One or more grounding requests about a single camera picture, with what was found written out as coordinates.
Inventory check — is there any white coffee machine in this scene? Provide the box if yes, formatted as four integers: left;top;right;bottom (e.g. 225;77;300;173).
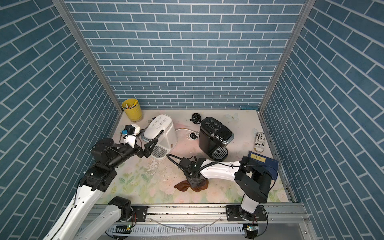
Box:
141;114;178;161

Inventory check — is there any brown cloth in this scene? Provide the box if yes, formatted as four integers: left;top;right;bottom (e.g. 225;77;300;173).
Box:
174;179;209;193

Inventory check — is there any yellow pen cup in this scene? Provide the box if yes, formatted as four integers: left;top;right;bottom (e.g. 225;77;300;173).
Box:
122;99;143;123

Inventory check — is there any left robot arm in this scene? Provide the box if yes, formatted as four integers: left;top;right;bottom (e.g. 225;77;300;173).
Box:
44;131;164;240

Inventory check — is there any white power cable with plug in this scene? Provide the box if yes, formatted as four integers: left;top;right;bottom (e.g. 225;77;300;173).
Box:
174;128;200;141

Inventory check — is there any right metal corner post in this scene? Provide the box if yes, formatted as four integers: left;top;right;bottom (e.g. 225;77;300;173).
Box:
259;0;316;113

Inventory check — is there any metal corner post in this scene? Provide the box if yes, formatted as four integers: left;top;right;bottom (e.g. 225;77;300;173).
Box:
259;0;316;113
52;0;123;112

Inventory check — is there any black coffee machine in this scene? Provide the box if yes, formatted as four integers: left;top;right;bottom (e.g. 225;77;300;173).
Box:
199;117;235;162

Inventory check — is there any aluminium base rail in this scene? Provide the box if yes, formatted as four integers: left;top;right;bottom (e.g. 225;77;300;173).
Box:
53;202;316;240

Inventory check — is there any blue book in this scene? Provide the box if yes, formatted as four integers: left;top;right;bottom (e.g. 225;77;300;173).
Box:
248;151;279;181

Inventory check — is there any left metal corner post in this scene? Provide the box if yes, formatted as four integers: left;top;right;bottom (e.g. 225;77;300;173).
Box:
52;0;123;112

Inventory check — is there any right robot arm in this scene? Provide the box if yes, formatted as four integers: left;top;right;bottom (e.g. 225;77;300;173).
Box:
175;157;278;221

